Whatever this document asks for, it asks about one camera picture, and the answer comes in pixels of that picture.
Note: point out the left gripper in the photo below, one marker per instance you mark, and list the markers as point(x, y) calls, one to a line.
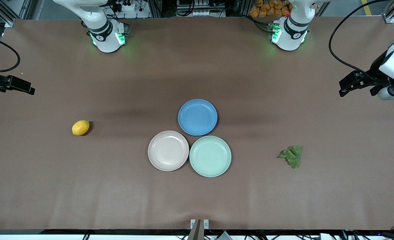
point(376, 75)

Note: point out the yellow lemon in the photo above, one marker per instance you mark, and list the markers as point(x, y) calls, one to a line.
point(80, 128)

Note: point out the green lettuce leaf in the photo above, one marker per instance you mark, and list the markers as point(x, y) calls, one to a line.
point(293, 156)

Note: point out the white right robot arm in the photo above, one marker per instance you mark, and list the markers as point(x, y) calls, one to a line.
point(105, 40)

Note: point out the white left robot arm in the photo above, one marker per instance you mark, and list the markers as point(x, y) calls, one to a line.
point(288, 38)

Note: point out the bag of orange fruits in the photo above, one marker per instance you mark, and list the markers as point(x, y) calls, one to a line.
point(267, 8)

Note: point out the white power strip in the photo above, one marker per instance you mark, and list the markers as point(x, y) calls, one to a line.
point(130, 6)

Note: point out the brown table cover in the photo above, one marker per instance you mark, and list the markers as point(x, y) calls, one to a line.
point(283, 200)

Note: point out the beige pink plate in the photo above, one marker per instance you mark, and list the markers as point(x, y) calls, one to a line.
point(168, 150)

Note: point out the mint green plate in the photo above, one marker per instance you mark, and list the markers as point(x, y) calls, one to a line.
point(210, 156)

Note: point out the blue plate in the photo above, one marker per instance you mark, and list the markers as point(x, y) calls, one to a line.
point(197, 117)

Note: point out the black electronics rack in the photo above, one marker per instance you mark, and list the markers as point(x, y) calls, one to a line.
point(200, 6)

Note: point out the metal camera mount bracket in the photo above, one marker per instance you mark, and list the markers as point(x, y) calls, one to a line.
point(199, 230)

